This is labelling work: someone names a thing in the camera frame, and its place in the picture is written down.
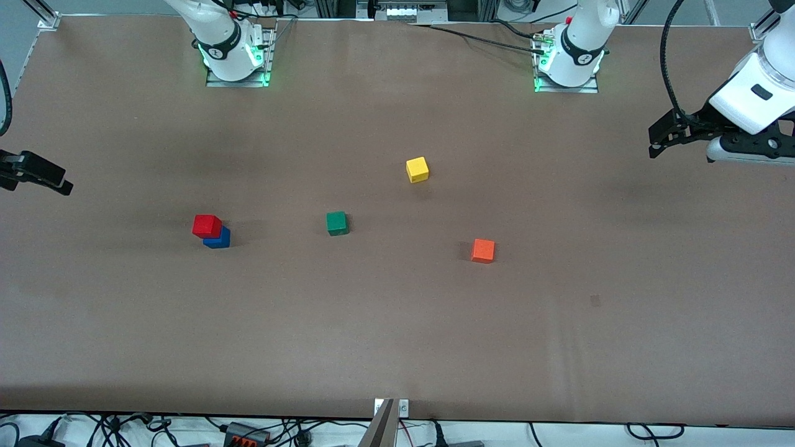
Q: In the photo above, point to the grey terminal block device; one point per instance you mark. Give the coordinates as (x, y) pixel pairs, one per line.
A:
(410, 11)

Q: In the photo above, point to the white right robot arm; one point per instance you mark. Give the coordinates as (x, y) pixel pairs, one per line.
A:
(217, 25)

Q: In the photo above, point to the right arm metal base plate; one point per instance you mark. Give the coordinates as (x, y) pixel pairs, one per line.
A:
(268, 62)

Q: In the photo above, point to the aluminium corner profile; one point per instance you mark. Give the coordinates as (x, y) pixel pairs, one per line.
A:
(767, 28)
(46, 15)

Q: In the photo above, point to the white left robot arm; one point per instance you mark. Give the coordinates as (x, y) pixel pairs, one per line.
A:
(733, 105)

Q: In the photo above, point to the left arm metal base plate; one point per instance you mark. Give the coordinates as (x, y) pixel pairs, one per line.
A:
(590, 89)

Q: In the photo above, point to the orange wooden cube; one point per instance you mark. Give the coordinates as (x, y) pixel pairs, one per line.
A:
(483, 251)

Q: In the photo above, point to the small white bracket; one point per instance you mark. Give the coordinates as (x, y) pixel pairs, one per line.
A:
(404, 408)

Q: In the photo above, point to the black box with orange levers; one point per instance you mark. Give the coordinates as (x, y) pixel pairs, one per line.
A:
(239, 431)

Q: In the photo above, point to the green wooden cube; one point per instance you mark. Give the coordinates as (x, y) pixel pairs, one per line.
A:
(337, 223)

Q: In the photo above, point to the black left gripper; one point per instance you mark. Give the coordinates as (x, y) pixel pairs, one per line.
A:
(700, 120)

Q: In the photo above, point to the brown slanted post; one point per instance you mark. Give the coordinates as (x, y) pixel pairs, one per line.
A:
(380, 431)

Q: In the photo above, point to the red wooden cube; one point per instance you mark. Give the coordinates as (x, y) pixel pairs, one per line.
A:
(207, 225)

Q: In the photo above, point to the black power adapter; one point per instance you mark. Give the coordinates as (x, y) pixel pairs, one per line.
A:
(40, 442)

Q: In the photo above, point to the blue wooden cube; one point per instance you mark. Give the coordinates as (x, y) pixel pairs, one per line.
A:
(220, 242)

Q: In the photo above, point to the yellow wooden cube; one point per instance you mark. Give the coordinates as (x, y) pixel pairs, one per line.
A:
(417, 171)

